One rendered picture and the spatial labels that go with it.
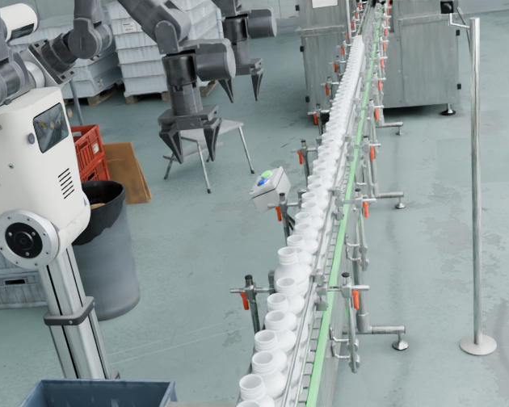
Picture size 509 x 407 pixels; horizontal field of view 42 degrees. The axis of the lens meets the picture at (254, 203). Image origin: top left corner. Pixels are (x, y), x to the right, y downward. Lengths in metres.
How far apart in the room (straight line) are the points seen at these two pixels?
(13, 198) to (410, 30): 4.75
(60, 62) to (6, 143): 0.32
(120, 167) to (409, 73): 2.65
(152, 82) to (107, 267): 4.89
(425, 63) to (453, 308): 3.13
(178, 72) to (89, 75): 7.33
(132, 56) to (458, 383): 6.13
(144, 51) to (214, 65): 6.90
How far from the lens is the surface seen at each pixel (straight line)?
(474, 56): 2.56
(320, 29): 5.97
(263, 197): 1.89
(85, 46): 1.74
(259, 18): 1.63
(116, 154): 4.87
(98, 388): 1.52
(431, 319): 3.25
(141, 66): 8.12
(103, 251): 3.43
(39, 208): 1.61
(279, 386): 1.09
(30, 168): 1.57
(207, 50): 1.20
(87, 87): 8.57
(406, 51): 6.01
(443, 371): 2.94
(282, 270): 1.32
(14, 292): 3.98
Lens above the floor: 1.79
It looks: 23 degrees down
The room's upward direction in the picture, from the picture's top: 9 degrees counter-clockwise
